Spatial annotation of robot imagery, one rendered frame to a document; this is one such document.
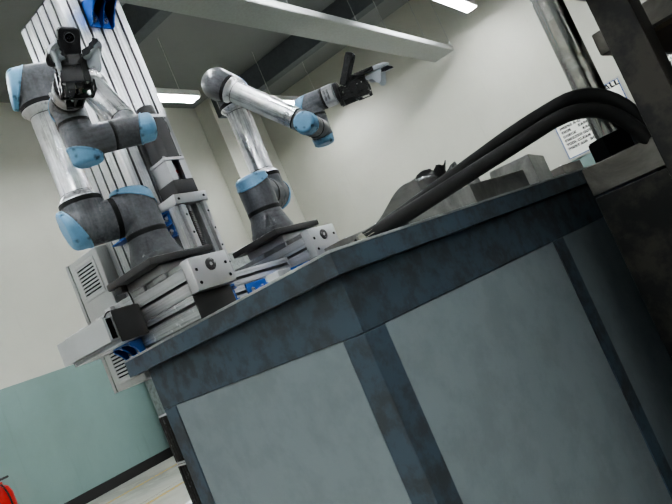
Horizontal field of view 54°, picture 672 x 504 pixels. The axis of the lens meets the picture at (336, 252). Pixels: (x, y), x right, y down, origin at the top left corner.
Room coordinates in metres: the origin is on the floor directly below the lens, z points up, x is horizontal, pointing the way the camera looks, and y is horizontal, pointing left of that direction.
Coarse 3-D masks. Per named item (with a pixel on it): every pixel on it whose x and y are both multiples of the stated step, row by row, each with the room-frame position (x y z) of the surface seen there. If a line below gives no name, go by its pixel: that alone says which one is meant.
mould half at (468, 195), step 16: (432, 176) 1.61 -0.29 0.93; (512, 176) 1.61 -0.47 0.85; (400, 192) 1.60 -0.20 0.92; (416, 192) 1.57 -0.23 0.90; (464, 192) 1.49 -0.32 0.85; (480, 192) 1.49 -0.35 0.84; (496, 192) 1.54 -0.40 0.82; (432, 208) 1.55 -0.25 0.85; (448, 208) 1.52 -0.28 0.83; (352, 240) 1.74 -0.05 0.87
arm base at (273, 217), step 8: (264, 208) 2.18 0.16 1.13; (272, 208) 2.19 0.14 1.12; (280, 208) 2.22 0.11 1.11; (248, 216) 2.22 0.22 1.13; (256, 216) 2.19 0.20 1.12; (264, 216) 2.18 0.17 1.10; (272, 216) 2.18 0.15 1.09; (280, 216) 2.19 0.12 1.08; (256, 224) 2.19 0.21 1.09; (264, 224) 2.17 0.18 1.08; (272, 224) 2.18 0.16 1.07; (280, 224) 2.18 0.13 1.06; (288, 224) 2.20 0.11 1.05; (256, 232) 2.19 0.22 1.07; (264, 232) 2.17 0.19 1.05
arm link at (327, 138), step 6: (318, 114) 2.26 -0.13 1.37; (324, 114) 2.27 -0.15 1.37; (324, 120) 2.25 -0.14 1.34; (324, 126) 2.22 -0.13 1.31; (324, 132) 2.24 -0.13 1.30; (330, 132) 2.28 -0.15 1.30; (312, 138) 2.29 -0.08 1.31; (318, 138) 2.25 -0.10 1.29; (324, 138) 2.26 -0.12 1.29; (330, 138) 2.27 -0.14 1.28; (318, 144) 2.27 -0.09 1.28; (324, 144) 2.29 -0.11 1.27
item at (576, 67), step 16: (544, 0) 1.36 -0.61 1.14; (560, 0) 1.36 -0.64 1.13; (544, 16) 1.37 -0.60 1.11; (560, 16) 1.36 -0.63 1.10; (560, 32) 1.36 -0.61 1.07; (576, 32) 1.36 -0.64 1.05; (560, 48) 1.37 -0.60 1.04; (576, 48) 1.36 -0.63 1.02; (560, 64) 1.39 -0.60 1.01; (576, 64) 1.36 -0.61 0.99; (592, 64) 1.37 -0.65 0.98; (576, 80) 1.37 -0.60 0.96; (592, 80) 1.36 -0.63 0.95; (592, 128) 1.39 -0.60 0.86; (608, 128) 1.36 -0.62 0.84; (592, 144) 1.39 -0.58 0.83; (608, 144) 1.35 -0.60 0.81; (624, 144) 1.34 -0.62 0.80
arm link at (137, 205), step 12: (120, 192) 1.79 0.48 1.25; (132, 192) 1.79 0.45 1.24; (144, 192) 1.81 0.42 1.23; (120, 204) 1.78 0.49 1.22; (132, 204) 1.79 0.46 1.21; (144, 204) 1.80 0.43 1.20; (156, 204) 1.84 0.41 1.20; (120, 216) 1.77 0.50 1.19; (132, 216) 1.79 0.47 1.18; (144, 216) 1.80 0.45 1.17; (156, 216) 1.82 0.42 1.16; (120, 228) 1.78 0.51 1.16; (132, 228) 1.79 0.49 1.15
